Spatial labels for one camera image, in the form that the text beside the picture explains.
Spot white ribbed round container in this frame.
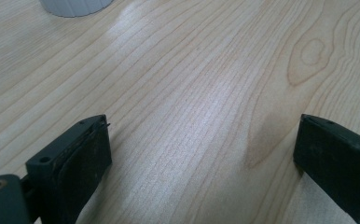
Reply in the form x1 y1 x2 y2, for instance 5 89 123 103
38 0 115 19

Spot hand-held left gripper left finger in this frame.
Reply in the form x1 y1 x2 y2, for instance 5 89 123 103
25 114 113 224

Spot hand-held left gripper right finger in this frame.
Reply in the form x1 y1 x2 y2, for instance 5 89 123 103
293 113 360 224

